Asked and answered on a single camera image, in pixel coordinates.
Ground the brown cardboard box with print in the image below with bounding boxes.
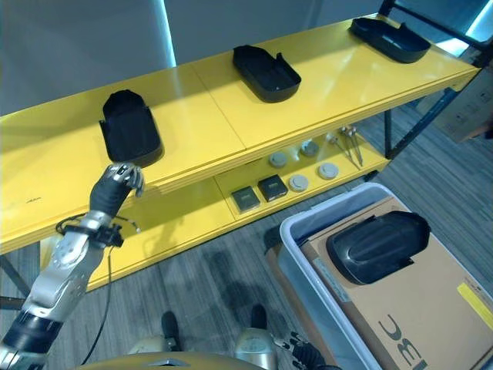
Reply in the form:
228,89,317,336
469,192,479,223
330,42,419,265
300,196,493,370

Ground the robot right leg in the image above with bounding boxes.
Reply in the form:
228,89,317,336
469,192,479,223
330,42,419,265
233,303,279,370

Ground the grey plastic box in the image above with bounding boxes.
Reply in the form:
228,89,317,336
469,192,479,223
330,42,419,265
279,182,493,370

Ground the thin metal tool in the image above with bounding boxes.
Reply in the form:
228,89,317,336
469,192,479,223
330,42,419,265
327,138,362,171
338,127,364,163
346,126,365,156

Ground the small black square box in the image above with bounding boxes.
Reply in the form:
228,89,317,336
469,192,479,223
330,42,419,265
257,175,289,202
231,187,260,214

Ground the black sole-shaped part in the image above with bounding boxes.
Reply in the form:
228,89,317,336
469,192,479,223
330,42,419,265
326,210,431,287
232,44,302,104
99,89,164,168
349,16,432,65

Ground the robot golden torso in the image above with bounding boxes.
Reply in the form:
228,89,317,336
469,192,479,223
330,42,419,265
75,349,250,370

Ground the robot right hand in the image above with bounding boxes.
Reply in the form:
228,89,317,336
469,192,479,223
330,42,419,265
283,330,337,370

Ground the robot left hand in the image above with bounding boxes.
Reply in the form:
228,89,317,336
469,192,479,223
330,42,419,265
89,162,147,221

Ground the yellow shelf board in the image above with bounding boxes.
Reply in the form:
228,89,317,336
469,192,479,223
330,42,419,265
39,124,391,292
0,13,481,256

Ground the robot left leg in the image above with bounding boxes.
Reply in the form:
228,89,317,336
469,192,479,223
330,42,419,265
126,311,183,355

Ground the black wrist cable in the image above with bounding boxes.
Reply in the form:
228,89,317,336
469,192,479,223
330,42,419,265
55,215,140,370

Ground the robot leg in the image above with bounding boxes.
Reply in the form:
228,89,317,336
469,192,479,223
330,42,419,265
233,303,279,370
126,311,183,355

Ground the plain cardboard box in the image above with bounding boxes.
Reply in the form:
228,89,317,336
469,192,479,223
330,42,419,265
434,63,493,144

